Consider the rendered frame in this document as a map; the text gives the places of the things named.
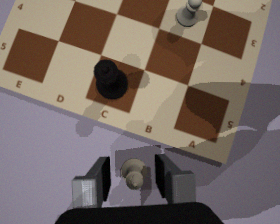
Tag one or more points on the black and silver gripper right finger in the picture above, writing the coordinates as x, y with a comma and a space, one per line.
175, 185

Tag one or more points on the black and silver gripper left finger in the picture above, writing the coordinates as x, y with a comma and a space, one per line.
91, 190

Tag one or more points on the brown and cream chessboard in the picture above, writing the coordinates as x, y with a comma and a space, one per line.
187, 86

